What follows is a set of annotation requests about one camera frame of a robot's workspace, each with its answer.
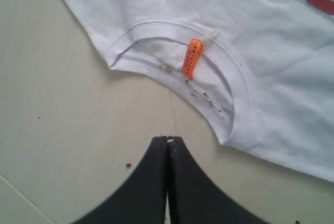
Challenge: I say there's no white t-shirt with red lettering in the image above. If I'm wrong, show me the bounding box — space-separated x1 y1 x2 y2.
64 0 333 181

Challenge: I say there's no orange neck label tag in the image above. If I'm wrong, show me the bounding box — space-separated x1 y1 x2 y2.
181 39 204 80

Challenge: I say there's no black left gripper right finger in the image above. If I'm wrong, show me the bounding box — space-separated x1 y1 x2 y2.
167 137 266 223

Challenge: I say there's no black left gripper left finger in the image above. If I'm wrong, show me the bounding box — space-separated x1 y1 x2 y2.
75 136 168 223

